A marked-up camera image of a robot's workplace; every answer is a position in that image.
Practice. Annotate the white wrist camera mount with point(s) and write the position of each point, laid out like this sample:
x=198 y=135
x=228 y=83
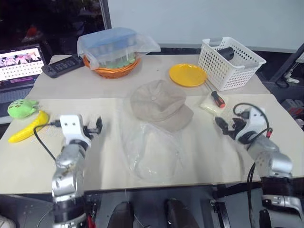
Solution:
x=71 y=127
x=255 y=121

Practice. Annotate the translucent plastic cover bag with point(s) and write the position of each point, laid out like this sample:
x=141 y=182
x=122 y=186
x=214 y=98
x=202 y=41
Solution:
x=147 y=44

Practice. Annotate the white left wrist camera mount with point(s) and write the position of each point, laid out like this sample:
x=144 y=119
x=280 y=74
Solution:
x=71 y=127

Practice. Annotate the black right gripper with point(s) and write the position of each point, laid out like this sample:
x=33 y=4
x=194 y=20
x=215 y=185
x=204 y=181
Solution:
x=237 y=127

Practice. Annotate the yellow plush banana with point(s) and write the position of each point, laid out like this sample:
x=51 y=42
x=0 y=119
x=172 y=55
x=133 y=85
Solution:
x=28 y=130

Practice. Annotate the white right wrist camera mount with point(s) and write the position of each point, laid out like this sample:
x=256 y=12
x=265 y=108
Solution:
x=255 y=121

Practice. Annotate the orange woven basket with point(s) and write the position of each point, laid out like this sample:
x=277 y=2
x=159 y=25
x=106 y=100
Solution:
x=114 y=70

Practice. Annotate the white board panel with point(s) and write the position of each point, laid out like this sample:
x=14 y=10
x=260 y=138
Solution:
x=202 y=21

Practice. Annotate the black cylinder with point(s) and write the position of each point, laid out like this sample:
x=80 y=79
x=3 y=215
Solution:
x=225 y=53

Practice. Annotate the black handheld controller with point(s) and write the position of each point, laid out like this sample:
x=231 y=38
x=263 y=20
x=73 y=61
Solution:
x=61 y=66

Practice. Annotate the white granule packet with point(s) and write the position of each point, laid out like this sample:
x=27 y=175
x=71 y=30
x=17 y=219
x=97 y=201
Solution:
x=207 y=105

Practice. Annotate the green plush toy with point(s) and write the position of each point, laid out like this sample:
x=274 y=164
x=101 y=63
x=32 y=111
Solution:
x=20 y=109

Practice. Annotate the blue-lidded clear plastic container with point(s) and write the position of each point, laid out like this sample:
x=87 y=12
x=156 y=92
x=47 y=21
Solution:
x=107 y=44

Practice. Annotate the beige cap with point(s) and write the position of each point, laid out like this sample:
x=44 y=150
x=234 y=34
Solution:
x=159 y=104

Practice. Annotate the orange and black screwdriver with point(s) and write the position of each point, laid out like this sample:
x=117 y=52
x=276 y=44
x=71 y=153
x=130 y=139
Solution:
x=218 y=99

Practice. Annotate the white perforated plastic basket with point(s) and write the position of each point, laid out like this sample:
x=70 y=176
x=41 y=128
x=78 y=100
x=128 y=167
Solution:
x=225 y=76

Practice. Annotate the open laptop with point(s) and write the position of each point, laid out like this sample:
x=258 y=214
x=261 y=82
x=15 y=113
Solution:
x=19 y=64

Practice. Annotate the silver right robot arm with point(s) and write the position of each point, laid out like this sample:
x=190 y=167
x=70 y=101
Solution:
x=273 y=161

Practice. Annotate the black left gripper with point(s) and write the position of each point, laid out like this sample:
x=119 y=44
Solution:
x=91 y=130

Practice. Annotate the yellow plate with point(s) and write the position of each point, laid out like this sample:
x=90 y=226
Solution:
x=187 y=74

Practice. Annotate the clear plastic bag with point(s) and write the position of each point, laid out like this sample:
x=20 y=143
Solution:
x=154 y=154

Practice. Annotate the white shoe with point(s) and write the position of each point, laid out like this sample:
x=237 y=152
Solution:
x=6 y=222

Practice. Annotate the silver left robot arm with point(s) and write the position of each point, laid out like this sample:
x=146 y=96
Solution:
x=69 y=171

